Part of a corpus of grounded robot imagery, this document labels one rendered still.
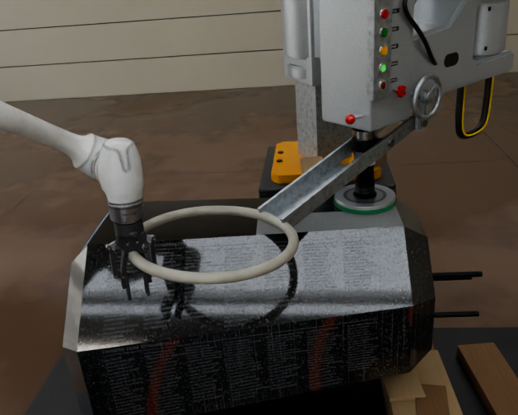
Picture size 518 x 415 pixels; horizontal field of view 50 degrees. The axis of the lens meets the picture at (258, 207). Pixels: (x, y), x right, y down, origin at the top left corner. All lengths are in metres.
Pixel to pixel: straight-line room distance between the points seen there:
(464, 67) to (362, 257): 0.79
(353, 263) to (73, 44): 7.04
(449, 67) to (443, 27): 0.14
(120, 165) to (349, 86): 0.78
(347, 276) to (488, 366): 0.95
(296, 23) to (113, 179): 1.26
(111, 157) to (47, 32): 7.19
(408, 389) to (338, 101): 1.07
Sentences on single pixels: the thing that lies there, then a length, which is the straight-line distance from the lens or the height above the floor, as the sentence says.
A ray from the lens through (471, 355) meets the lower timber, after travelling 2.56.
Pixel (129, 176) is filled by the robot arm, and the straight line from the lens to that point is 1.39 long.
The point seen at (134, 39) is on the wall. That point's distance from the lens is 8.12.
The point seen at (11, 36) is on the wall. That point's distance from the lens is 8.78.
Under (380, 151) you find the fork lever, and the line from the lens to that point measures 1.90.
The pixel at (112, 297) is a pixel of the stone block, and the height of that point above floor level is 0.72.
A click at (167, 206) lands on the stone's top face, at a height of 0.85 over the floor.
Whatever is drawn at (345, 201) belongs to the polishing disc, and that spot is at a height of 0.87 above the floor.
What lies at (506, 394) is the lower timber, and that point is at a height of 0.08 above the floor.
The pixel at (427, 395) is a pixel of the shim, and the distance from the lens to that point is 2.17.
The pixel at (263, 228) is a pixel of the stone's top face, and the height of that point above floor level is 0.85.
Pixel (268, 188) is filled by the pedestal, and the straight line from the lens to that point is 2.42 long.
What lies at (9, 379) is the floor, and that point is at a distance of 2.87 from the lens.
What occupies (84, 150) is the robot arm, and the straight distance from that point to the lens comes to 1.51.
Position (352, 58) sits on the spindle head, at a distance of 1.76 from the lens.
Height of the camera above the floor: 1.67
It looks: 25 degrees down
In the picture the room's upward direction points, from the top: 5 degrees counter-clockwise
